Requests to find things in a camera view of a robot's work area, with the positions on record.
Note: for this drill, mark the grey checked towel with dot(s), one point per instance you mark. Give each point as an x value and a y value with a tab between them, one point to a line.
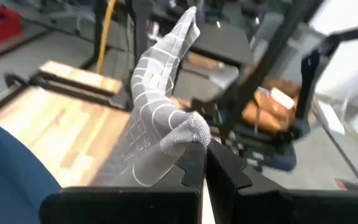
157	109

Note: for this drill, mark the black side desk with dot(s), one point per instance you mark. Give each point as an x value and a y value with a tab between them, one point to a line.
222	43

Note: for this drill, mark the navy blue fabric bin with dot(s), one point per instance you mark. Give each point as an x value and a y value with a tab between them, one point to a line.
11	180

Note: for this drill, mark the brown leather bag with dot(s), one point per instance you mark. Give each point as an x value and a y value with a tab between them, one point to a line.
269	115

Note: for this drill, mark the black diagonal metal post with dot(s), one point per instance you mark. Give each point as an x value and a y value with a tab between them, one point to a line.
275	46

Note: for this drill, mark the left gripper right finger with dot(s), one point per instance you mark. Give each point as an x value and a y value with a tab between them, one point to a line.
259	208

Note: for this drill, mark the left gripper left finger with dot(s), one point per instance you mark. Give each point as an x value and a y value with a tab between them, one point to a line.
120	205

